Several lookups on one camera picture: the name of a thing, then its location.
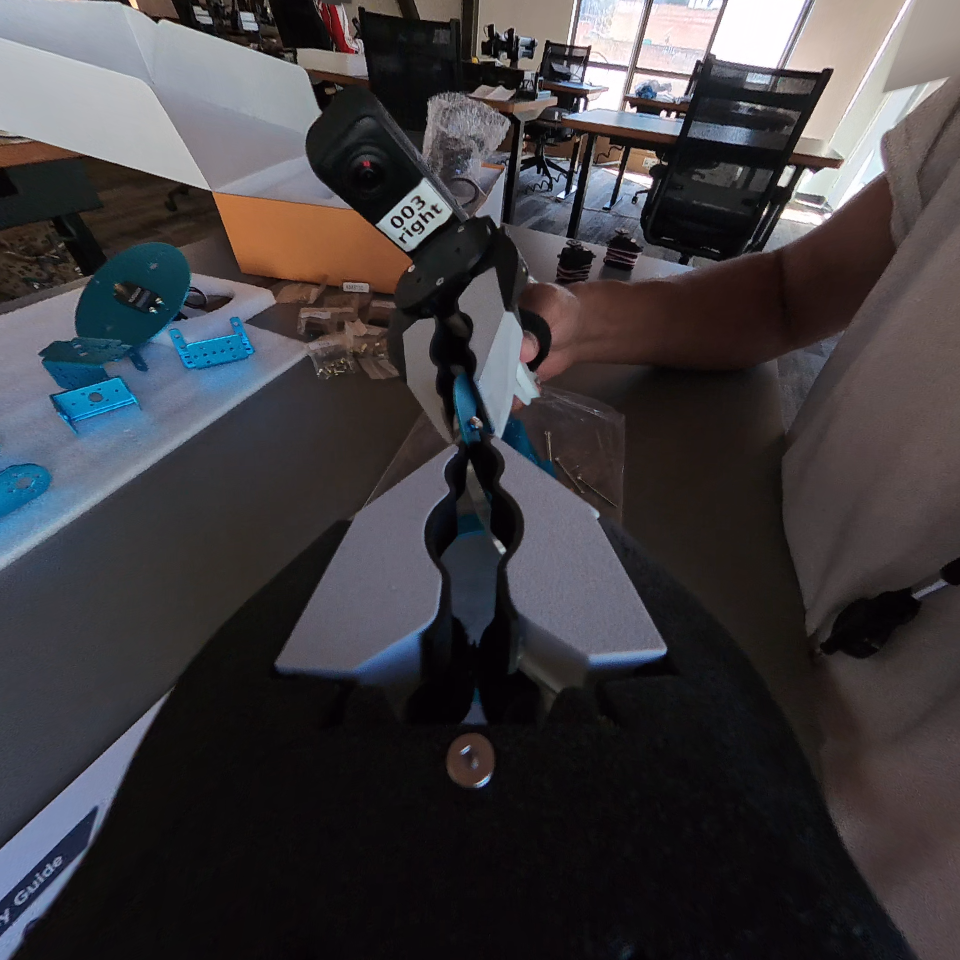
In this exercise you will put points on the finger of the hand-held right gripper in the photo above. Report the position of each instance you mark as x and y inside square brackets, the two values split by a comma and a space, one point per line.
[420, 367]
[495, 352]

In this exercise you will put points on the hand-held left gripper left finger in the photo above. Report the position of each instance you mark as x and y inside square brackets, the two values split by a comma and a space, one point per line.
[375, 592]

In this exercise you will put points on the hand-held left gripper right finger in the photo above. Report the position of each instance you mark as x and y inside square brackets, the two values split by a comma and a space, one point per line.
[577, 585]

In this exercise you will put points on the person's right forearm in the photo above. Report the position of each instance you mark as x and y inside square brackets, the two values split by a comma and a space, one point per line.
[712, 315]

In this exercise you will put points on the person's right hand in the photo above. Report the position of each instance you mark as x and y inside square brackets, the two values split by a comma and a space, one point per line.
[574, 330]

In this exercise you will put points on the pile of small screw bags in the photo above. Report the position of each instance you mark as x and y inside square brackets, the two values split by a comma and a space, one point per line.
[337, 330]

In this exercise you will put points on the clear plastic bag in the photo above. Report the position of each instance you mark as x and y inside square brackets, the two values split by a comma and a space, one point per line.
[585, 420]

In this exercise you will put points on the black servo motor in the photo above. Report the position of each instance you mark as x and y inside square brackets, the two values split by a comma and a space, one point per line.
[576, 262]
[622, 251]

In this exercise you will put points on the bubble wrapped part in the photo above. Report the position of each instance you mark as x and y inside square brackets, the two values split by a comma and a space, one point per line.
[457, 127]

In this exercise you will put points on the orange open cardboard box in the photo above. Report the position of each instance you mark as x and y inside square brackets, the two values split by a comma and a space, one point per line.
[300, 240]

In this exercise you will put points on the black chair back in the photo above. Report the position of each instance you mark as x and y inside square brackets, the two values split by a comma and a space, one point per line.
[405, 67]

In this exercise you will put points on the white foam sheet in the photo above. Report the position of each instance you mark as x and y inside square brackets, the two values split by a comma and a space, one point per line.
[187, 405]

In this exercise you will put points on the black mesh office chair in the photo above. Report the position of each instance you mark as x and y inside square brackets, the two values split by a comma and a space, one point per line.
[735, 172]

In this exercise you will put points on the teal round plate with servo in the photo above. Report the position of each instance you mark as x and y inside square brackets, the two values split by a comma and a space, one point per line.
[105, 307]

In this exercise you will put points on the office window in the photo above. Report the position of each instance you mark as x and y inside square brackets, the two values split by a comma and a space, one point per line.
[675, 37]

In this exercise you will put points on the printed assembly guide sheet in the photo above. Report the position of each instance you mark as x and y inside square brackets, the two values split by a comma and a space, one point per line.
[60, 825]

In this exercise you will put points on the blue U bracket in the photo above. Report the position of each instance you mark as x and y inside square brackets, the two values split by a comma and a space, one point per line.
[210, 352]

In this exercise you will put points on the blue bracket with hole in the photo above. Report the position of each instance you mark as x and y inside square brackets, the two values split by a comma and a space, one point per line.
[97, 397]

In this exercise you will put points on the teal perforated bracket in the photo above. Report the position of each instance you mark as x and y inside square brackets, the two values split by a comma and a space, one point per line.
[75, 352]

